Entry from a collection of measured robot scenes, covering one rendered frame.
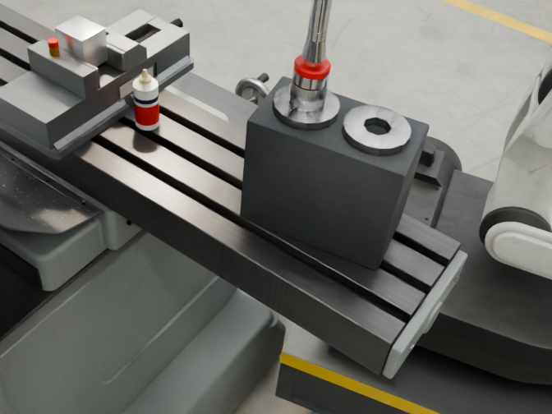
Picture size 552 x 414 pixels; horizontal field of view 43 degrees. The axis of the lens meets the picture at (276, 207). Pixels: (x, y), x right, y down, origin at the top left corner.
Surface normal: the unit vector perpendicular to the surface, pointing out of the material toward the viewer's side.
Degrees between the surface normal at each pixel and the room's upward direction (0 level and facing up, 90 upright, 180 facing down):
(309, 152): 90
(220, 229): 0
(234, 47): 0
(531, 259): 90
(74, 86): 90
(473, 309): 0
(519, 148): 114
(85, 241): 90
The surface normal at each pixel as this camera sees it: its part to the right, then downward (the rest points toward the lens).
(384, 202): -0.40, 0.62
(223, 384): 0.79, 0.16
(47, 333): 0.82, 0.46
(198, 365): 0.09, -0.70
